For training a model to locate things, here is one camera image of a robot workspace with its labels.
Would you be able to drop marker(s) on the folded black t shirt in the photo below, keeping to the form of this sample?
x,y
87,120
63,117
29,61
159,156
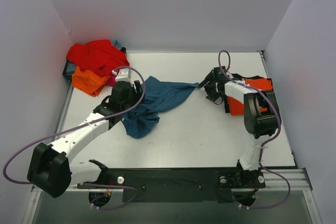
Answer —
x,y
235,93

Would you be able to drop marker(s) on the orange crumpled t shirt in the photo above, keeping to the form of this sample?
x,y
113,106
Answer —
x,y
89,82

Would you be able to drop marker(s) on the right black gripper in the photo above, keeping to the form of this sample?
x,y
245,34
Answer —
x,y
210,85

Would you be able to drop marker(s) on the teal blue t shirt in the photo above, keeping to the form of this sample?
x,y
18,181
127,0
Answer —
x,y
160,97

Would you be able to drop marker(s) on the light blue t shirt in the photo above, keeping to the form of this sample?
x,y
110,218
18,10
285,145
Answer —
x,y
116,44

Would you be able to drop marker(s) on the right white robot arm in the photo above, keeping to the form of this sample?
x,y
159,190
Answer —
x,y
254,99

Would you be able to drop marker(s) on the folded orange t shirt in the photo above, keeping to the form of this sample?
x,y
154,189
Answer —
x,y
247,96

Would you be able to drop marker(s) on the red t shirt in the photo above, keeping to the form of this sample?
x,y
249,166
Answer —
x,y
98,56

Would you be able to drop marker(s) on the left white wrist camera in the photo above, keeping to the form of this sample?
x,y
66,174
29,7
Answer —
x,y
122,75

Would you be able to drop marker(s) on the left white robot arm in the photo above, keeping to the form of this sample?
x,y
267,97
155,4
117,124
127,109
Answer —
x,y
52,167

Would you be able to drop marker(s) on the pink t shirt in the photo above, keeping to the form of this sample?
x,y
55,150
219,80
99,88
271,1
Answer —
x,y
111,81

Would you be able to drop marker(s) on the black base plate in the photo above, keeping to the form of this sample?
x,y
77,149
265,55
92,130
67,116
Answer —
x,y
221,184

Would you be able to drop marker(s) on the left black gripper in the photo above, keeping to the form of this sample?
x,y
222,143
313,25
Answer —
x,y
138,88

